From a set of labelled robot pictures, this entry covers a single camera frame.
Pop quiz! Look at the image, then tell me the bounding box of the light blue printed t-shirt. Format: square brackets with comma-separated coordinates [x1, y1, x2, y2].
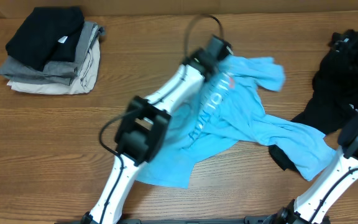
[137, 56, 336, 189]

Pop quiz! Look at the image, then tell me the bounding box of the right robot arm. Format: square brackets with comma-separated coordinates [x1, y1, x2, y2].
[264, 29, 358, 223]

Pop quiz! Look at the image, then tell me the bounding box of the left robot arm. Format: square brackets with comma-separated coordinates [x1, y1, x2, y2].
[79, 35, 232, 224]

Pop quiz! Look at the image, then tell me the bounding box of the black garment on right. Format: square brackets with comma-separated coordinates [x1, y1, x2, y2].
[268, 46, 358, 172]

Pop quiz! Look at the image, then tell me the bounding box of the folded beige shirt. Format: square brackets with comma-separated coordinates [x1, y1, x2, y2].
[7, 39, 101, 95]

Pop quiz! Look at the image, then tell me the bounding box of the folded grey shirt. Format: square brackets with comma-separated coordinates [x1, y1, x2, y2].
[0, 21, 104, 85]

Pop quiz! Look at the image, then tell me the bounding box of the folded black shirt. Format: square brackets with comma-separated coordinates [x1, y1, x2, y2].
[6, 6, 85, 71]

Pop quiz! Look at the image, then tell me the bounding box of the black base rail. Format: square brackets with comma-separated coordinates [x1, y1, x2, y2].
[54, 215, 331, 224]

